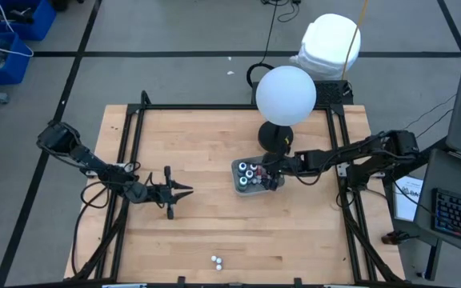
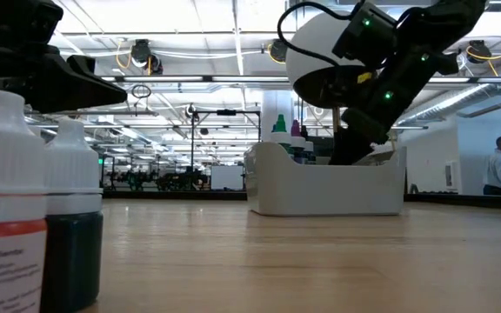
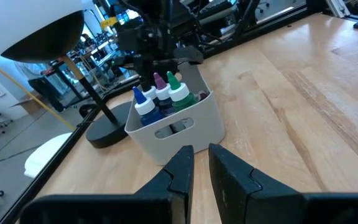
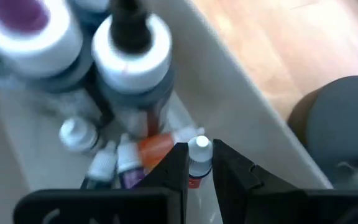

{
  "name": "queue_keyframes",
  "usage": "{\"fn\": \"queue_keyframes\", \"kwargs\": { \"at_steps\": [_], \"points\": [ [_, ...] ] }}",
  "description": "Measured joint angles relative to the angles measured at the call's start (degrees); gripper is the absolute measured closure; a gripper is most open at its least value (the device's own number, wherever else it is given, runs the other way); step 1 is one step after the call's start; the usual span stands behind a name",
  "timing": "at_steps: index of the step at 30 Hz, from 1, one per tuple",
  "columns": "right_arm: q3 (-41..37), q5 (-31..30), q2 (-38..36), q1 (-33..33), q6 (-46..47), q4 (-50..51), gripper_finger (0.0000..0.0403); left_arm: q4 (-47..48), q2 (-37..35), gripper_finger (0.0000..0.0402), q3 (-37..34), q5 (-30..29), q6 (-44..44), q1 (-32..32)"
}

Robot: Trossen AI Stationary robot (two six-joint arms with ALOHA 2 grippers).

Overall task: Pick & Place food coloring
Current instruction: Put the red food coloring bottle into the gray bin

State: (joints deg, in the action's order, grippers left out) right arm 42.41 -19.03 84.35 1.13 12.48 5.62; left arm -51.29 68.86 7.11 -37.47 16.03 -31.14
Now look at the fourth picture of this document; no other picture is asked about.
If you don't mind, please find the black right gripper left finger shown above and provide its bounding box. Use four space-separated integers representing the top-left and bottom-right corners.
137 142 190 224

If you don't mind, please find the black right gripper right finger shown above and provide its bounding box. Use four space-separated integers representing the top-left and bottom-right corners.
212 139 307 224

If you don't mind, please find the small orange dropper bottle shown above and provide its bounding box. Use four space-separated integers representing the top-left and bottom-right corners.
137 126 205 170

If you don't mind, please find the small red-label dropper bottle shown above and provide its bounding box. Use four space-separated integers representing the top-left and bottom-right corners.
186 135 214 190

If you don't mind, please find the small purple dropper bottle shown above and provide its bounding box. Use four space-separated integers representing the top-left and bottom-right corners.
116 133 147 190

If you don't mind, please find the small dark green dropper bottle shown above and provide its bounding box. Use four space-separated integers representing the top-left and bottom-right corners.
80 140 118 190

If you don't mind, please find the small white-capped dropper bottle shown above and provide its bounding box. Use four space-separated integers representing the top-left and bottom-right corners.
58 116 101 156

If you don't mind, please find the large black-tip food coloring bottle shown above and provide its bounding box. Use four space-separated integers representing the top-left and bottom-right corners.
91 0 175 139

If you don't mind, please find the large purple-tip food coloring bottle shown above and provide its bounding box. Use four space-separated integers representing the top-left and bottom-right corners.
0 0 94 94

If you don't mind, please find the grey plastic bin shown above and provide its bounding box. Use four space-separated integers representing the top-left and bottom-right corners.
0 0 334 224

